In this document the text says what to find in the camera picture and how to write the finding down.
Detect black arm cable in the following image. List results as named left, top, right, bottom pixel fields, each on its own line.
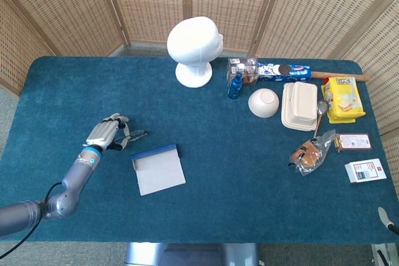
left=0, top=182, right=63, bottom=257

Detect small white red box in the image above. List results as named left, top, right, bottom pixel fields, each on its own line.
left=344, top=158, right=388, bottom=184

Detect white upturned bowl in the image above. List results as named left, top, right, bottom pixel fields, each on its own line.
left=248, top=88, right=280, bottom=119

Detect dark wire-frame eyeglasses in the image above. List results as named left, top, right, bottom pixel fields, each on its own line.
left=113, top=129, right=150, bottom=145

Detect brown labelled snack packet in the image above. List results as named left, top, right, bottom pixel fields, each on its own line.
left=334, top=133, right=373, bottom=153

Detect bread in clear bag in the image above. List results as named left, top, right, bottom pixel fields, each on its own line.
left=287, top=128, right=337, bottom=177

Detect clear plastic cookie box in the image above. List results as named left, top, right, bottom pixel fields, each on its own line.
left=226, top=57, right=260, bottom=87

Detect cream lidded food container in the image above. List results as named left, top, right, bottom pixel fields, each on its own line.
left=281, top=81, right=319, bottom=132

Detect yellow snack bag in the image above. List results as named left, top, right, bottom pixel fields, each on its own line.
left=320, top=75, right=367, bottom=125

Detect blue cardboard glasses case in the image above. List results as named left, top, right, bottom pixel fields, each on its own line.
left=130, top=143, right=187, bottom=197

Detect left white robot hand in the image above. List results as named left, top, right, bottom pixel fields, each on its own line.
left=83, top=112, right=130, bottom=151

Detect white foam mannequin head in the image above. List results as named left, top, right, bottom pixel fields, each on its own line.
left=166, top=16, right=224, bottom=88

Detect blue Oreo cookie box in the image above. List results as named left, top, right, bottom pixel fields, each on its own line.
left=257, top=62, right=313, bottom=82

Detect blue table cloth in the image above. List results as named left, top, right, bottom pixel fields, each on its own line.
left=0, top=55, right=399, bottom=245

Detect metal spoon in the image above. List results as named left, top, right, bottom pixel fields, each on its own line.
left=312, top=100, right=330, bottom=139

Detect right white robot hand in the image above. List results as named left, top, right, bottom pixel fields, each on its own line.
left=377, top=206, right=399, bottom=236

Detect woven wicker folding screen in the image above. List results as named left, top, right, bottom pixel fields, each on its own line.
left=0, top=0, right=399, bottom=197

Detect blue spray bottle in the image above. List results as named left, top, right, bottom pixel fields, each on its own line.
left=227, top=72, right=244, bottom=100

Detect white metal frame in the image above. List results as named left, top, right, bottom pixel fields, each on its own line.
left=370, top=242, right=399, bottom=266

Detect wooden rolling pin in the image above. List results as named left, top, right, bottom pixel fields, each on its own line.
left=310, top=71, right=370, bottom=82

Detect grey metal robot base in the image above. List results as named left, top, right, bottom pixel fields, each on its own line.
left=124, top=242, right=260, bottom=266

